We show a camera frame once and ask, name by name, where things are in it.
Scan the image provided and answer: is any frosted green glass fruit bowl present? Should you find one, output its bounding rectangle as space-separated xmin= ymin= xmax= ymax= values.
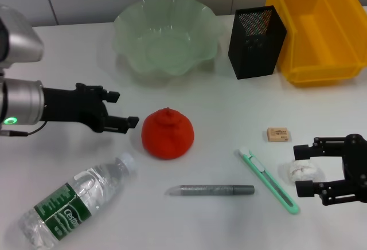
xmin=112 ymin=0 xmax=226 ymax=78

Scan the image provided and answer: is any left arm cable with plug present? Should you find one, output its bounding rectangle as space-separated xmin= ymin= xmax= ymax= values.
xmin=0 ymin=120 xmax=47 ymax=138

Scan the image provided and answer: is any white paper ball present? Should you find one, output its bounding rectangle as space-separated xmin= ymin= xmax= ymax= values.
xmin=279 ymin=159 xmax=326 ymax=186

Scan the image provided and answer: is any mint green utility knife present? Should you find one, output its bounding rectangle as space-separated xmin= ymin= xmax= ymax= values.
xmin=237 ymin=146 xmax=300 ymax=216

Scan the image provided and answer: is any grey marker pen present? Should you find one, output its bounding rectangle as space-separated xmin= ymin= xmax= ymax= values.
xmin=165 ymin=184 xmax=255 ymax=197

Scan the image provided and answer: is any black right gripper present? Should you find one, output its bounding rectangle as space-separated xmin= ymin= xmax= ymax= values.
xmin=292 ymin=133 xmax=367 ymax=206

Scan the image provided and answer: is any beige eraser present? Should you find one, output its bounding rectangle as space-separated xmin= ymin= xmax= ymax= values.
xmin=266 ymin=127 xmax=291 ymax=143

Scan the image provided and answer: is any clear water bottle green label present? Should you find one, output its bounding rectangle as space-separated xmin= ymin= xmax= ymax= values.
xmin=17 ymin=152 xmax=137 ymax=249

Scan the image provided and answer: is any red tomato-shaped object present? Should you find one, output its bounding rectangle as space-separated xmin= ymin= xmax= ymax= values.
xmin=141 ymin=107 xmax=195 ymax=160

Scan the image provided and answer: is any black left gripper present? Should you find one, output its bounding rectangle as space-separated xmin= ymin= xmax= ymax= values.
xmin=42 ymin=83 xmax=140 ymax=134

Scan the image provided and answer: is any yellow plastic bin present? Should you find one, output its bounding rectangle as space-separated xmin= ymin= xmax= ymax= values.
xmin=265 ymin=0 xmax=367 ymax=88

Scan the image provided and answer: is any black mesh pen holder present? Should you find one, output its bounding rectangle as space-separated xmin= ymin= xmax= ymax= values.
xmin=228 ymin=5 xmax=288 ymax=80

